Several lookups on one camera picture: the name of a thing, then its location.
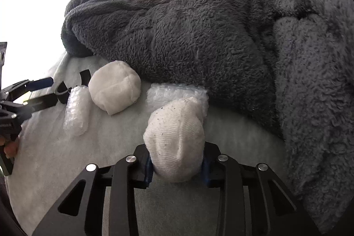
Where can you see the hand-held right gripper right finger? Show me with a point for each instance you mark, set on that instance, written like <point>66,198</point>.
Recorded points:
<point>208,175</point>

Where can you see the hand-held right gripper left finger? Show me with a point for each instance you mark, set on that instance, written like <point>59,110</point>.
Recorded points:
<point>149,169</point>

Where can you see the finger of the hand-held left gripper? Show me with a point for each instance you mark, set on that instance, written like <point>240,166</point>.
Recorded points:
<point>38,83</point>
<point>38,104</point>

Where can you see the black plastic hook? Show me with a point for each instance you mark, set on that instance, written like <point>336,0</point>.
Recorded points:
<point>62,93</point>

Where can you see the bubble wrap roll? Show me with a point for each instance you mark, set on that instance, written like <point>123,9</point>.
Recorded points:
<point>76,114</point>

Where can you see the speckled white sock ball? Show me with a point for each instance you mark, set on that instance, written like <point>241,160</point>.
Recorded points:
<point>174,139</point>

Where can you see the bubble wrap sheet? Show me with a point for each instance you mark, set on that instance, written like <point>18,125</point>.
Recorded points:
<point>177,92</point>

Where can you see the person's left hand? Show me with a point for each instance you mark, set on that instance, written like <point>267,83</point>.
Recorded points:
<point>11,149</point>

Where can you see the dark grey fleece blanket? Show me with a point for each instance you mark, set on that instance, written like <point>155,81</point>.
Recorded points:
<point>207,31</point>

